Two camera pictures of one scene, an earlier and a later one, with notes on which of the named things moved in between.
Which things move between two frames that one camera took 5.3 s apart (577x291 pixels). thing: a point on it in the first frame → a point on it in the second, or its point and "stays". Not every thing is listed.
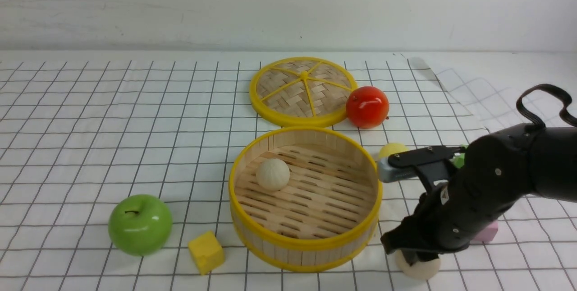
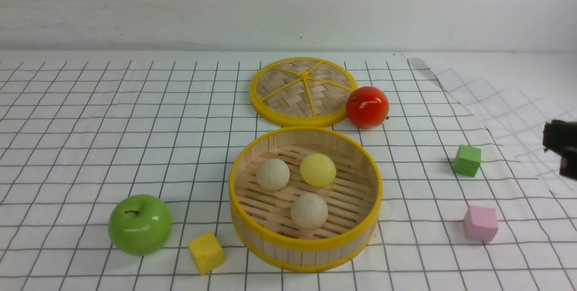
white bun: [272, 174] stays
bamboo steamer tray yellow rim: [305, 199] stays
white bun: [420, 270] → [309, 210]
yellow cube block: [207, 252] stays
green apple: [140, 225] stays
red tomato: [367, 107] stays
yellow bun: [392, 148] → [317, 170]
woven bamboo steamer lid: [302, 92] stays
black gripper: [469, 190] → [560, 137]
